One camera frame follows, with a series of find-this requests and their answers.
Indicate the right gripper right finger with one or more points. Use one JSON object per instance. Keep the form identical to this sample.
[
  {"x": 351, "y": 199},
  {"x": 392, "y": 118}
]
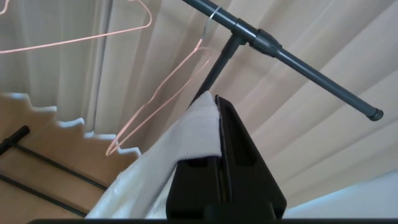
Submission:
[{"x": 248, "y": 186}]

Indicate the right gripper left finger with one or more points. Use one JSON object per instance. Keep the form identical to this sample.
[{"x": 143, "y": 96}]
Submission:
[{"x": 192, "y": 189}]

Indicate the white printed t-shirt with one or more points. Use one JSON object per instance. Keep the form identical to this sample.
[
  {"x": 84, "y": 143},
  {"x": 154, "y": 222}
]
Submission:
[{"x": 186, "y": 133}]

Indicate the pink clothes hanger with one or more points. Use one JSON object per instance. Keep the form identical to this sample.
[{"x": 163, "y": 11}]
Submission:
[
  {"x": 77, "y": 38},
  {"x": 200, "y": 44}
]

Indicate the black clothes rack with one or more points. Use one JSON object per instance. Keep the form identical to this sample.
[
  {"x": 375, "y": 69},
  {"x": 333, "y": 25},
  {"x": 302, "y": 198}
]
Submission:
[{"x": 264, "y": 40}]

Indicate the beige curtain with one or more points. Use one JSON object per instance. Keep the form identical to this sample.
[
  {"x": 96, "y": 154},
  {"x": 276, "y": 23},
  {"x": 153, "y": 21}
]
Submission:
[{"x": 311, "y": 31}]

